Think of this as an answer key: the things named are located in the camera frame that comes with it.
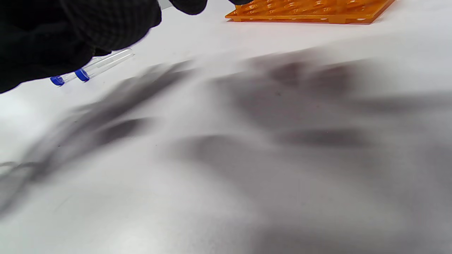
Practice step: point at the person's right hand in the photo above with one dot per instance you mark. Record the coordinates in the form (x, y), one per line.
(53, 31)

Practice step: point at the orange test tube rack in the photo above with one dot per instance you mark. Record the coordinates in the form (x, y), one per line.
(317, 16)

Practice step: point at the blue-capped clear test tube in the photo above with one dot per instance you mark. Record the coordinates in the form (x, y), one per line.
(57, 80)
(82, 75)

